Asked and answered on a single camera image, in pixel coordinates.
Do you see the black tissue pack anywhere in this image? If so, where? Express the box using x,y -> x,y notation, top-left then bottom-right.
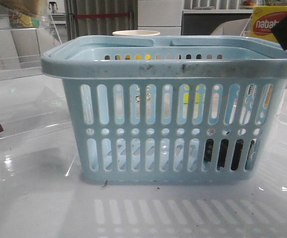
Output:
202,128 -> 259,172

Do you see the packaged bread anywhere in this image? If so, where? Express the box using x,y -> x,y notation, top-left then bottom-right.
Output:
0,0 -> 48,18

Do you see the light blue plastic basket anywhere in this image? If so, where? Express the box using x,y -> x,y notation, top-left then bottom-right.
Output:
41,35 -> 287,183

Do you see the yellow nabati wafer box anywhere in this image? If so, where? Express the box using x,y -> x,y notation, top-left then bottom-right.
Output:
249,5 -> 287,43

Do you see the colourful puzzle cube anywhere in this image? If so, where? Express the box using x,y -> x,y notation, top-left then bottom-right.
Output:
183,84 -> 206,105

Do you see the white cabinet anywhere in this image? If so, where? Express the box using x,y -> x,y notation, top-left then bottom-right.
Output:
138,0 -> 184,36

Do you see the red barrier belt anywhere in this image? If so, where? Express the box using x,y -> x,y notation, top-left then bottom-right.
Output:
74,12 -> 131,19

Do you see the clear acrylic left shelf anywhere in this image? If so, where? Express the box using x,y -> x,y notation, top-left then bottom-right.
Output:
0,14 -> 70,140

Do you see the green yellow snack bag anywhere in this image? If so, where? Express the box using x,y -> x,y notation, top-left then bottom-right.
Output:
8,10 -> 40,28

